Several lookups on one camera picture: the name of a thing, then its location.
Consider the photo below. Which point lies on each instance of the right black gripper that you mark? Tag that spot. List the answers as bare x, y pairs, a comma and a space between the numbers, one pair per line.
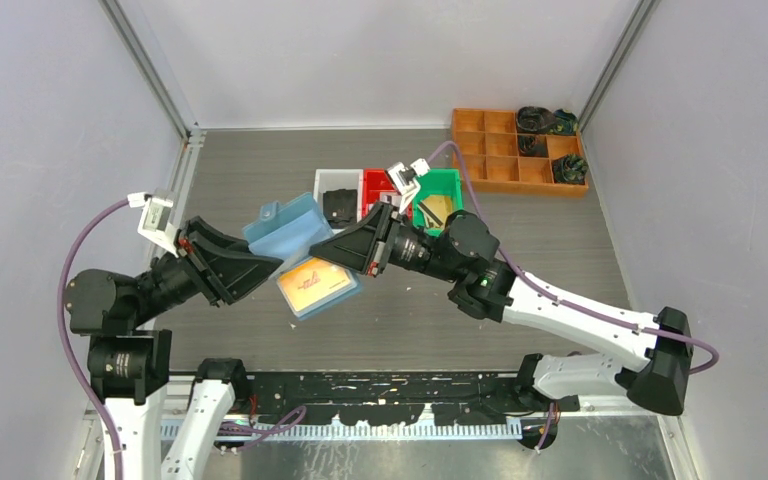
366, 245

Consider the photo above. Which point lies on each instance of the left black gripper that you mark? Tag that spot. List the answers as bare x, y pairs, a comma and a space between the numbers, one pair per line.
233, 274

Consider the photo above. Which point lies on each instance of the gold card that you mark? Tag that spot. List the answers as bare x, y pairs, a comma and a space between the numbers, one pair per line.
313, 283

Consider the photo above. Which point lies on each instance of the blue card holder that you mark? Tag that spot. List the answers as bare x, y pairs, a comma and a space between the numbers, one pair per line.
286, 231

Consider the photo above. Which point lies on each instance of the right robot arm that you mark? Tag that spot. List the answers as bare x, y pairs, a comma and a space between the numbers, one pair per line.
645, 357

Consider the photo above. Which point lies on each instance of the black credit cards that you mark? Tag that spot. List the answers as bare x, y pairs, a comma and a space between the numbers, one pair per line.
340, 207

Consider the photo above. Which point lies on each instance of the white credit cards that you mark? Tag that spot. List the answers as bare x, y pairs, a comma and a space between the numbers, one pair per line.
391, 198

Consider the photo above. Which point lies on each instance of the gold credit cards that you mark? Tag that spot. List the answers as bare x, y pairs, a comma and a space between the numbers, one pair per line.
435, 210

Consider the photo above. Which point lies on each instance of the red plastic bin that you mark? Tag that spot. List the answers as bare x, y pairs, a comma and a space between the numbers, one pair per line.
374, 181

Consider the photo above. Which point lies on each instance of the white plastic bin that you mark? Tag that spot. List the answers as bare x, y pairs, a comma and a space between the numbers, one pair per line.
332, 179

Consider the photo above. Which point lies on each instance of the green plastic bin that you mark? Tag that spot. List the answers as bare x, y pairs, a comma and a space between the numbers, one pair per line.
438, 181

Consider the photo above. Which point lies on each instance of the orange wooden compartment tray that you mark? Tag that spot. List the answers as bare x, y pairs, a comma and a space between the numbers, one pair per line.
488, 141

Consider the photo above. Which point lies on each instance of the dark rolled sock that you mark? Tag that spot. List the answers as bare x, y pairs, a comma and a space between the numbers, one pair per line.
534, 120
532, 146
565, 123
570, 169

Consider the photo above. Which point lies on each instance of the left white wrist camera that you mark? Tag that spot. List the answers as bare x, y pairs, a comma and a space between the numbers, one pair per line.
155, 222

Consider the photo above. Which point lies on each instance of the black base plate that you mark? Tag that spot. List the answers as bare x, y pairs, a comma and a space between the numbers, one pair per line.
388, 398

